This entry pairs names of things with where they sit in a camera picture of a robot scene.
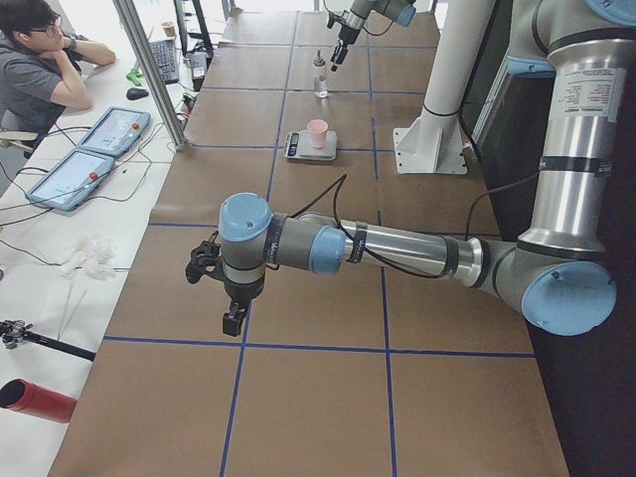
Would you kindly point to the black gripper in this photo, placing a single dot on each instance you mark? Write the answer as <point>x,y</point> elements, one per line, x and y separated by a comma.
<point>346,35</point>
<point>240,291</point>

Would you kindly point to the clear glass sauce bottle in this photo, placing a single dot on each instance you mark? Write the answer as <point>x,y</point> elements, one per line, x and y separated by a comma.
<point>320,76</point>

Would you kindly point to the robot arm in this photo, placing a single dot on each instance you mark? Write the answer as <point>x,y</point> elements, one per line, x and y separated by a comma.
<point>398,11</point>
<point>373,172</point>

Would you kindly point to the white digital kitchen scale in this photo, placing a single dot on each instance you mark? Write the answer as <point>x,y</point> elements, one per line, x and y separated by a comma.
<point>298,147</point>

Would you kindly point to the crumpled white tissues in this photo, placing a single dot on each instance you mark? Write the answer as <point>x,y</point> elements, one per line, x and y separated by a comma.
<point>91,255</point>

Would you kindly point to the brown paper table cover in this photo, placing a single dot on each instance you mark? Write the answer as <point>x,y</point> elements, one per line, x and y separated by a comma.
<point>369,372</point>

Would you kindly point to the black keyboard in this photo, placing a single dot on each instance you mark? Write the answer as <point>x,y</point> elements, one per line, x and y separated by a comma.
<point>164,54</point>

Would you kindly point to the green plastic object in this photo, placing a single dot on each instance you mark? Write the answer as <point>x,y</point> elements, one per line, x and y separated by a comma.
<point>135,76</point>

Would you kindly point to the black computer mouse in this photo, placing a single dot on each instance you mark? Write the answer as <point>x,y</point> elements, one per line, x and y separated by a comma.
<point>135,93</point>

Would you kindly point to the lower blue teach pendant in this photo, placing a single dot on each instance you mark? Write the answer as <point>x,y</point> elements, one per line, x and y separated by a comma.
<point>71,181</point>

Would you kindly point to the blue teach pendant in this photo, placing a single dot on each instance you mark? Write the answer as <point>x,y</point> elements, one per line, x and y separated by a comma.
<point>115,132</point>
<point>71,181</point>

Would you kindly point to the upper blue teach pendant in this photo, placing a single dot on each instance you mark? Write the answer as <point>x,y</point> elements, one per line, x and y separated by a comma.
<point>115,132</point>

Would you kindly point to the red cylinder bottle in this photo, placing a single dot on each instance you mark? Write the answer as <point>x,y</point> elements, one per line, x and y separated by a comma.
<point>21,396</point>

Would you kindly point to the seated person grey shirt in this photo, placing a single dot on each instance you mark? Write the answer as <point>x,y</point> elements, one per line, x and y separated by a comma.
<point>40,72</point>

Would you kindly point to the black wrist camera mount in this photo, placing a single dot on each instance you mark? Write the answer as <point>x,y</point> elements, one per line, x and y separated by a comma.
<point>333,19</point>
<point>205,260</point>

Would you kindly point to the white pedestal column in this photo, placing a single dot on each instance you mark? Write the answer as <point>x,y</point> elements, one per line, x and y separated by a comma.
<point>433,143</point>

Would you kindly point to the aluminium frame post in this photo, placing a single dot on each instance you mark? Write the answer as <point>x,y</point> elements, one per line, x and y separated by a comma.
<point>134,30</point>

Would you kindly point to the black camera tripod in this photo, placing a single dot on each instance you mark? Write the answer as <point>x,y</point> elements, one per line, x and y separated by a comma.
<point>15,333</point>

